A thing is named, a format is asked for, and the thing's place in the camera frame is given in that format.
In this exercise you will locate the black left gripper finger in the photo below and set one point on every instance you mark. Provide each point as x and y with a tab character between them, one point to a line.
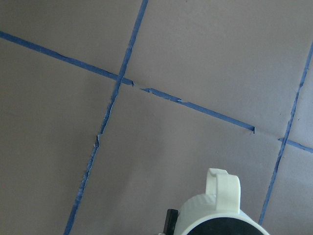
170	222

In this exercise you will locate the white cup with handle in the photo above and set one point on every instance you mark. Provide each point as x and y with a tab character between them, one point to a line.
217	211

